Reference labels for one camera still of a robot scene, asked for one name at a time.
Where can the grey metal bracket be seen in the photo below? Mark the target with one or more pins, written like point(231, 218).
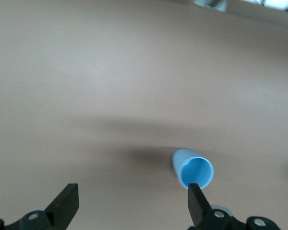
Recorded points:
point(213, 4)

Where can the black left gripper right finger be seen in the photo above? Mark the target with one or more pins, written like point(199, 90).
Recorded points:
point(198, 208)

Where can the blue plastic cup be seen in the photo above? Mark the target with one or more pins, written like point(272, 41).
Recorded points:
point(196, 170)

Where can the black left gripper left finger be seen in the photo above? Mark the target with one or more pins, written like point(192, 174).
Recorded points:
point(62, 206)

